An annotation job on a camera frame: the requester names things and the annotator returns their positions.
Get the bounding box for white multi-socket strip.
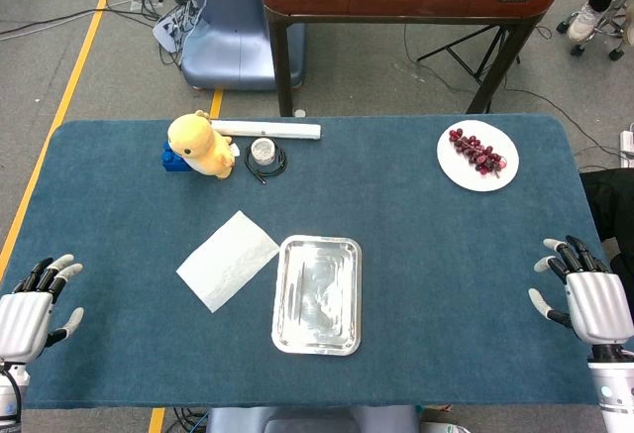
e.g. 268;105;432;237
152;6;192;53

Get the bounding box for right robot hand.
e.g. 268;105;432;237
527;235;634;348

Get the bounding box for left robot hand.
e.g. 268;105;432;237
0;253;85;363

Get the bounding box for black coiled cable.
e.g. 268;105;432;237
243;143;288;186

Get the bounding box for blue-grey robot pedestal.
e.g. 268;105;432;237
180;0;306;91

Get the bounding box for small clear plastic jar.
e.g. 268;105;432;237
250;137;276;165

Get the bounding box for black bag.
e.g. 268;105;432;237
579;167;634;275

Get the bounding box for blue building block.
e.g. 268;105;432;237
160;141;192;173

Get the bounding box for white rectangular bar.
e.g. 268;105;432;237
210;120;322;142

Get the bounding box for white round plate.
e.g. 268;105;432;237
436;119;520;193

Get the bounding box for white paper napkin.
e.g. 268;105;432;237
175;210;281;314

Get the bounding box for yellow plush dinosaur toy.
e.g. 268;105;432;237
166;109;238;180

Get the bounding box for silver metal tray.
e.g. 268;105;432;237
270;234;363;357

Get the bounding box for blue-grey robot torso base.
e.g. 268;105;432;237
205;405;422;433

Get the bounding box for white power strip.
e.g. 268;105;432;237
618;130;634;172

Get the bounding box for brown mahjong table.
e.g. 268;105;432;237
261;0;561;117

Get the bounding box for red grape bunch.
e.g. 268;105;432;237
448;128;509;175

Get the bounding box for blue felt table cover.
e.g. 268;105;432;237
0;114;620;409

